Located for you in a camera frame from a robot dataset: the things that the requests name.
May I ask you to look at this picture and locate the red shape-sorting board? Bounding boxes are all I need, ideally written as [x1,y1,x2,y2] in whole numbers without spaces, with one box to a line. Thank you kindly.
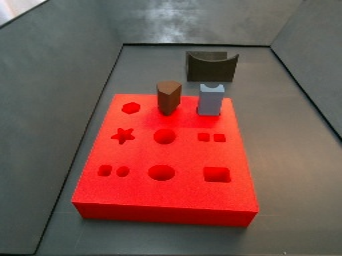
[72,94,259,227]

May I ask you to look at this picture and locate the black curved fixture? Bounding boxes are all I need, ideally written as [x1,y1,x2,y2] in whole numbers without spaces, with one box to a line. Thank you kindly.
[186,51,239,82]

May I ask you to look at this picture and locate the brown peg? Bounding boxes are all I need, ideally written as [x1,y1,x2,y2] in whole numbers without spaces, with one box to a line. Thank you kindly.
[156,81,182,116]

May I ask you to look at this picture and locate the light blue peg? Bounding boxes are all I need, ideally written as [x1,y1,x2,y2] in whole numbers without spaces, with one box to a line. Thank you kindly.
[198,84,224,116]

